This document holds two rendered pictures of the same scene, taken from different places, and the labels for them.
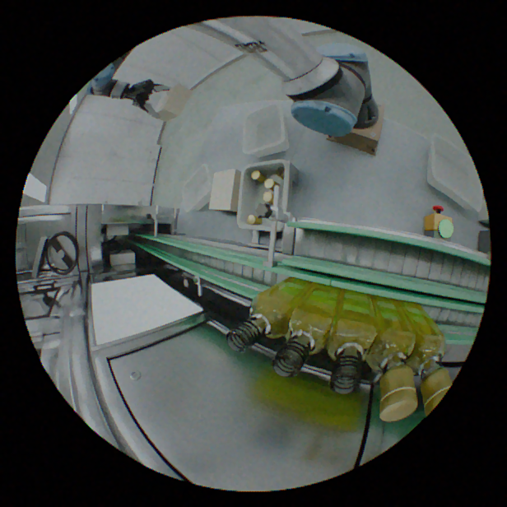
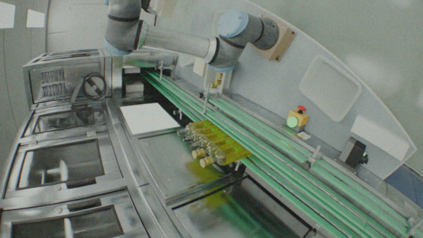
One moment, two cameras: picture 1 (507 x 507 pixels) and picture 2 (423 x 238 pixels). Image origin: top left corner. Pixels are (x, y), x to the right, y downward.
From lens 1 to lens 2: 0.69 m
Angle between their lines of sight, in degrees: 22
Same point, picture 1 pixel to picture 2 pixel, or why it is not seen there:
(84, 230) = (110, 72)
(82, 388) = (127, 147)
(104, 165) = not seen: outside the picture
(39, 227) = (75, 71)
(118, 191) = not seen: hidden behind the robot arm
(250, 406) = (179, 157)
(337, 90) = (215, 63)
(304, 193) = (238, 76)
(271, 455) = (176, 168)
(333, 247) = not seen: hidden behind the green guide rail
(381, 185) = (275, 83)
